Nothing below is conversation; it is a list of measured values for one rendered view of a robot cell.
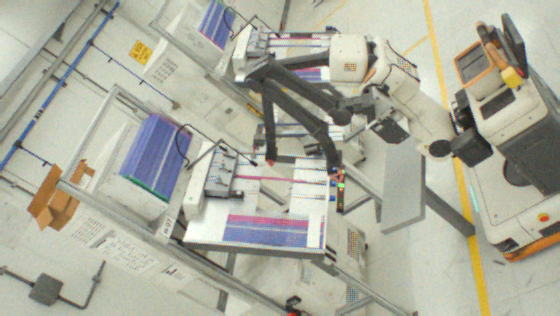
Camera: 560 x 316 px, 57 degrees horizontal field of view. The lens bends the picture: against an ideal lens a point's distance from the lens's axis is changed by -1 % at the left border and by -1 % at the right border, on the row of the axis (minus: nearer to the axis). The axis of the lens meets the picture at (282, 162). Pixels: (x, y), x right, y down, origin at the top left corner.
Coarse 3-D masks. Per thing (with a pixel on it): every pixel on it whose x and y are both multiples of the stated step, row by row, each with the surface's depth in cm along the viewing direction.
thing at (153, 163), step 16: (144, 128) 282; (160, 128) 286; (176, 128) 295; (144, 144) 272; (160, 144) 280; (128, 160) 264; (144, 160) 267; (160, 160) 274; (176, 160) 282; (128, 176) 255; (144, 176) 261; (160, 176) 269; (176, 176) 277; (160, 192) 263
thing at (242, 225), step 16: (240, 208) 276; (240, 224) 268; (256, 224) 268; (272, 224) 268; (288, 224) 268; (304, 224) 268; (320, 224) 268; (224, 240) 262; (240, 240) 261; (256, 240) 260; (272, 240) 260; (288, 240) 260; (304, 240) 260; (320, 240) 260
